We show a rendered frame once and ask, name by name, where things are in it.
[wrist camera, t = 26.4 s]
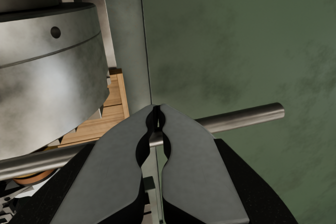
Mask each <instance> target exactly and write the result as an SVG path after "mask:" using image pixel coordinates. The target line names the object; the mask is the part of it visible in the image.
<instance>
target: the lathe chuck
mask: <svg viewBox="0 0 336 224"><path fill-rule="evenodd" d="M106 81H107V83H106ZM110 84H111V78H110V74H109V68H108V63H107V58H106V53H105V48H104V43H103V38H102V33H101V30H100V31H99V33H98V34H97V35H95V36H94V37H92V38H90V39H88V40H86V41H84V42H82V43H79V44H77V45H74V46H71V47H69V48H66V49H63V50H60V51H57V52H53V53H50V54H47V55H43V56H40V57H36V58H32V59H28V60H25V61H21V62H17V63H13V64H9V65H4V66H0V160H4V159H9V158H13V157H18V156H23V155H28V154H30V153H33V152H35V151H37V150H39V149H41V148H43V147H45V146H47V145H49V144H50V143H52V142H54V141H56V140H58V139H59V138H61V137H63V136H64V135H66V134H68V133H69V132H71V131H72V130H74V129H75V128H77V127H78V126H79V125H81V124H82V123H84V122H85V121H86V120H87V119H89V118H90V117H91V116H92V115H93V114H94V113H95V112H96V111H97V110H98V109H99V108H100V107H101V106H102V105H103V103H104V102H105V101H106V99H107V98H108V96H109V94H110V91H109V88H108V87H107V85H110Z"/></svg>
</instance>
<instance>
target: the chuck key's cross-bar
mask: <svg viewBox="0 0 336 224"><path fill-rule="evenodd" d="M284 116H285V108H284V107H283V106H282V105H281V104H280V103H279V102H275V103H270V104H265V105H260V106H256V107H251V108H246V109H241V110H236V111H232V112H227V113H222V114H217V115H212V116H208V117H203V118H198V119H194V120H195V121H196V122H198V123H199V124H201V125H202V126H203V127H205V128H206V129H207V130H208V131H209V132H210V133H211V134H216V133H220V132H225V131H229V130H234V129H239V128H243V127H248V126H252V125H257V124H261V123H266V122H270V121H275V120H280V119H282V118H283V117H284ZM96 141H97V140H93V141H88V142H83V143H79V144H74V145H69V146H64V147H59V148H55V149H50V150H45V151H40V152H35V153H31V154H26V155H21V156H16V157H12V158H7V159H2V160H0V181H2V180H7V179H11V178H16V177H20V176H25V175H29V174H34V173H39V172H43V171H48V170H52V169H57V168H61V167H63V166H64V165H65V164H66V163H67V162H68V161H70V160H71V159H72V158H73V157H74V156H75V155H76V154H77V153H78V152H79V151H80V150H81V149H83V148H84V147H85V146H86V145H87V144H94V143H95V142H96ZM161 145H164V144H163V131H162V129H160V128H159V127H157V129H155V130H154V132H153V133H152V135H151V136H150V138H149V147H150V148H152V147H157V146H161Z"/></svg>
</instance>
